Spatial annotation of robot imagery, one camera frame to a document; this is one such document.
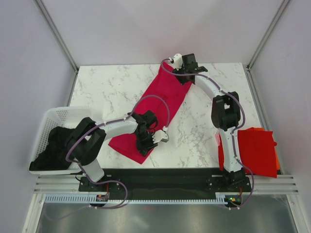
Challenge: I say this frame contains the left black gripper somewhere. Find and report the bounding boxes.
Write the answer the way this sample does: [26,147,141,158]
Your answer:
[135,131,158,157]

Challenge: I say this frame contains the magenta t shirt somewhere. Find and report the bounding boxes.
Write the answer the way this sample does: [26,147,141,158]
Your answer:
[108,67,191,164]

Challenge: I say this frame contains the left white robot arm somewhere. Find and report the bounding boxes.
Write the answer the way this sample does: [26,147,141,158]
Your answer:
[65,110,158,191]

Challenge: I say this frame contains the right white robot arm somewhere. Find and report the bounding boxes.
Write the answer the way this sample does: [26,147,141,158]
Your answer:
[171,53,245,191]

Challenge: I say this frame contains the white plastic basket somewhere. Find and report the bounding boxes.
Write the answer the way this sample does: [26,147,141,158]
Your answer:
[30,106,102,162]

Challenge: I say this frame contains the black t shirt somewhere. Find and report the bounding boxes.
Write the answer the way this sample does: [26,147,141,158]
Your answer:
[30,126,73,171]

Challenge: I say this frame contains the folded red t shirt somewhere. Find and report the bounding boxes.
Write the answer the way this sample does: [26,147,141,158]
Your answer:
[214,127,278,178]

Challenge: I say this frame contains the folded orange t shirt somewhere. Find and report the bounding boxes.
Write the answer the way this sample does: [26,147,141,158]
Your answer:
[276,155,280,170]

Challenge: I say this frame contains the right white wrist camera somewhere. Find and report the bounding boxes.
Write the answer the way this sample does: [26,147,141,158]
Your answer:
[169,53,183,70]

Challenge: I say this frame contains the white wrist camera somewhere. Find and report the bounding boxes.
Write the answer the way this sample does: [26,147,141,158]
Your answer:
[169,53,183,70]
[152,126,169,143]

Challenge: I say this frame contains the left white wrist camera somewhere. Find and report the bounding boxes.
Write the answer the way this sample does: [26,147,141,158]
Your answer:
[152,126,169,143]

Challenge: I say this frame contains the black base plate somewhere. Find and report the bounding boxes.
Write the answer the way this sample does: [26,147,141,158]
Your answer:
[79,168,251,199]

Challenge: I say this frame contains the right aluminium corner post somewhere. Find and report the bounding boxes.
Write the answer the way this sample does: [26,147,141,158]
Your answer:
[246,0,292,72]

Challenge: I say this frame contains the aluminium corner post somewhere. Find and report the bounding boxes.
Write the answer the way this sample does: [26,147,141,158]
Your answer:
[246,0,292,72]
[34,0,79,72]

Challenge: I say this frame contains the grey slotted cable duct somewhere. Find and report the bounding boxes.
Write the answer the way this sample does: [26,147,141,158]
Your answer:
[44,193,227,205]

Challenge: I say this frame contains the left aluminium corner post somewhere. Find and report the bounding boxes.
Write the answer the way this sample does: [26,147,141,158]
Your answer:
[34,0,79,72]

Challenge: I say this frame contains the aluminium rail frame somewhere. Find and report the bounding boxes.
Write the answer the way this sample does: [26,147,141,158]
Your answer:
[23,169,298,233]

